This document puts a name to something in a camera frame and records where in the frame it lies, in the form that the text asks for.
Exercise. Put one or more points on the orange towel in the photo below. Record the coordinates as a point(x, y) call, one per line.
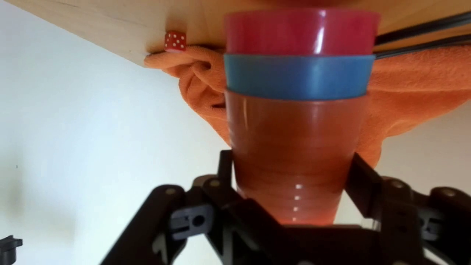
point(422, 82)

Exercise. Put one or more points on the red die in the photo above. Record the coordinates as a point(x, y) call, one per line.
point(176, 41)

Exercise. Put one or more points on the blue plastic cup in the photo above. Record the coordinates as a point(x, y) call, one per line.
point(295, 75)

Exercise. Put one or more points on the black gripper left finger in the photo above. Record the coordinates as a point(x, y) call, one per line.
point(157, 225)

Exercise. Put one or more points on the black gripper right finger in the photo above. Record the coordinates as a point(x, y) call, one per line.
point(402, 221)

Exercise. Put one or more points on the small black object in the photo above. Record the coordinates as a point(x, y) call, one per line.
point(9, 247)

